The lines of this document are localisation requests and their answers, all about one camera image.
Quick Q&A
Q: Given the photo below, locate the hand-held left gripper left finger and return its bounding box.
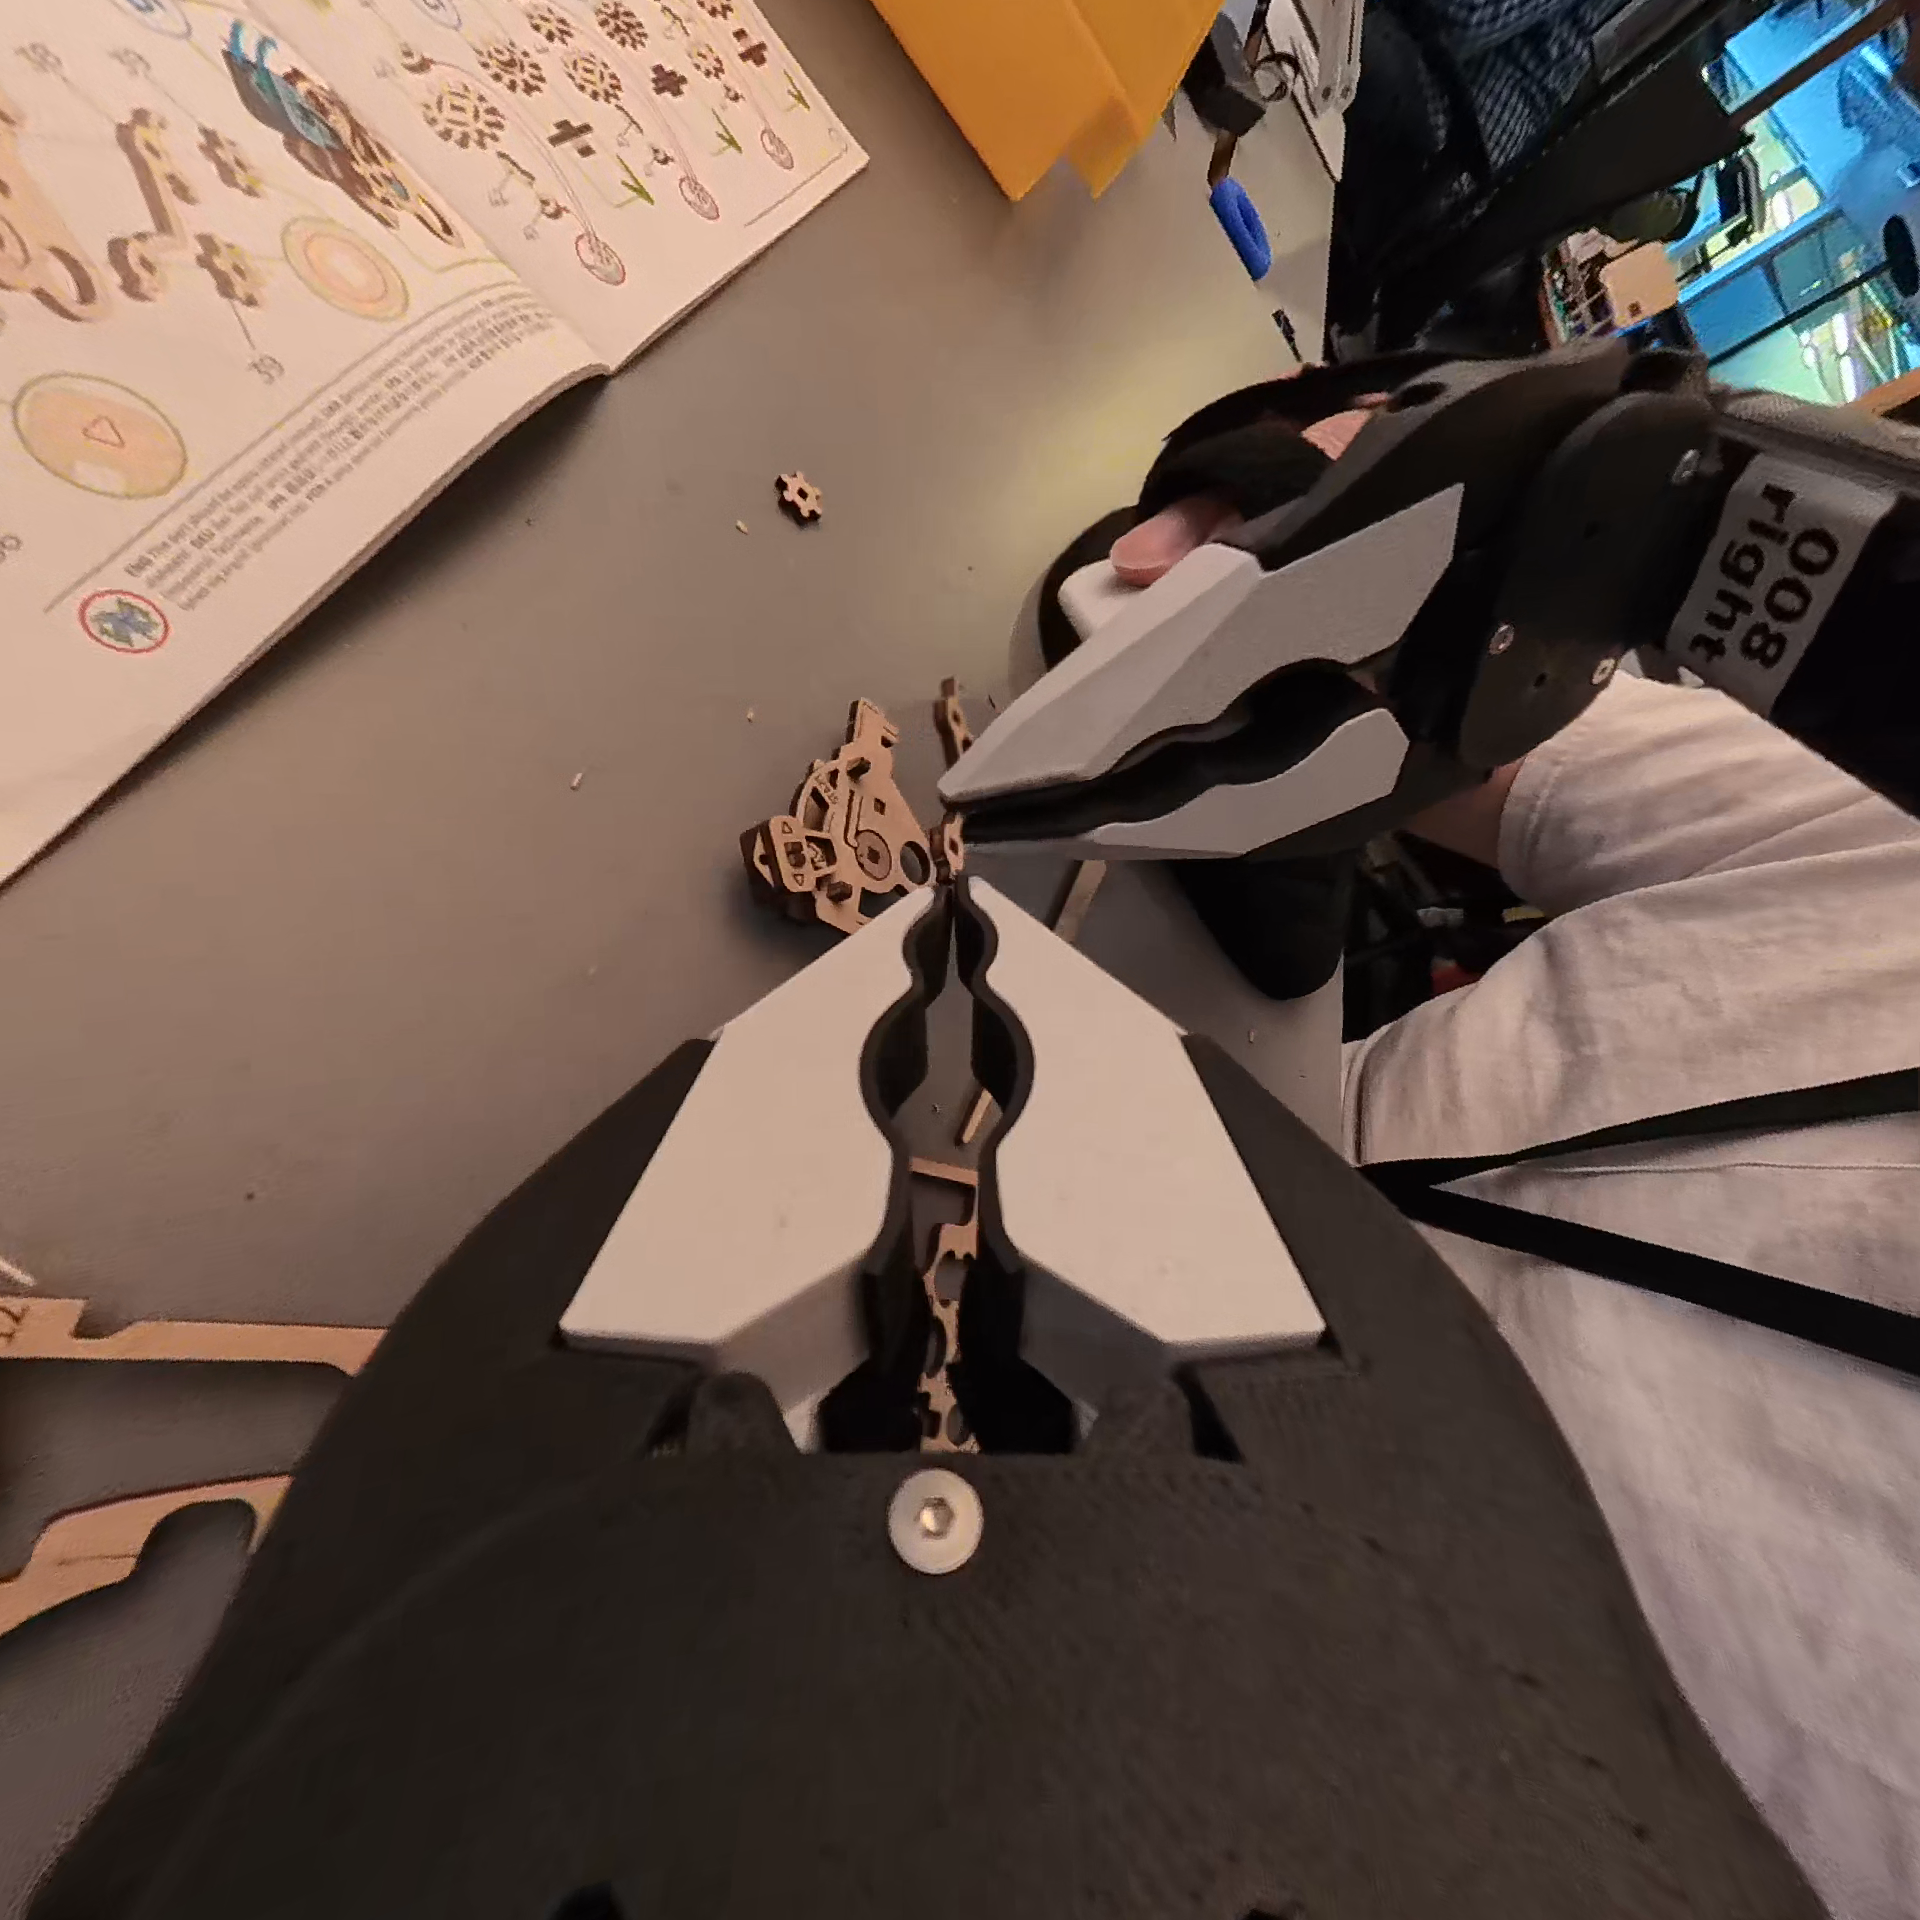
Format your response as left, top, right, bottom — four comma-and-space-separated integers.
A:
557, 883, 962, 1453

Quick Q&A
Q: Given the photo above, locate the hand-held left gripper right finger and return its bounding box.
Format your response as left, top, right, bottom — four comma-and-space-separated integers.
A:
959, 874, 1332, 1453

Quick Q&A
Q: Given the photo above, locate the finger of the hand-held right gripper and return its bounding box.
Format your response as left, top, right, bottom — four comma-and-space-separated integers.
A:
957, 703, 1415, 863
935, 485, 1468, 815

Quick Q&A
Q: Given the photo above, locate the wooden crank part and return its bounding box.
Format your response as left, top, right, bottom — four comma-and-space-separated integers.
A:
930, 677, 981, 884

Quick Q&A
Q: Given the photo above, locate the wooden vehicle model assembly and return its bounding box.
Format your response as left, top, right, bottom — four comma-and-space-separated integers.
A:
735, 694, 942, 942

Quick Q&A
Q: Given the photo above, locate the person's right forearm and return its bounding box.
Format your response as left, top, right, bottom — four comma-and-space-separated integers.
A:
1417, 673, 1920, 993

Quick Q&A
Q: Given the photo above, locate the blue plastic bin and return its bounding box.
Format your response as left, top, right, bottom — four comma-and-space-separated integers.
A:
1206, 171, 1278, 281

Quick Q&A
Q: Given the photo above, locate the yellow plastic bin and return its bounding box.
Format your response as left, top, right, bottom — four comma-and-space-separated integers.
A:
865, 0, 1228, 205

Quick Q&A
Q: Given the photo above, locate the laser-cut plywood sheet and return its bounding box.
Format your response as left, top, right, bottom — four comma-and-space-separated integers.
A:
0, 1297, 385, 1642

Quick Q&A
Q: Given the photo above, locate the open instruction booklet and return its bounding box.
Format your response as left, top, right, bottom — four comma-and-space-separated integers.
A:
0, 0, 873, 890

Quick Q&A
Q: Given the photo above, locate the black neck strap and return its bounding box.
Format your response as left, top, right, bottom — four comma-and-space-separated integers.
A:
1361, 1070, 1920, 1378

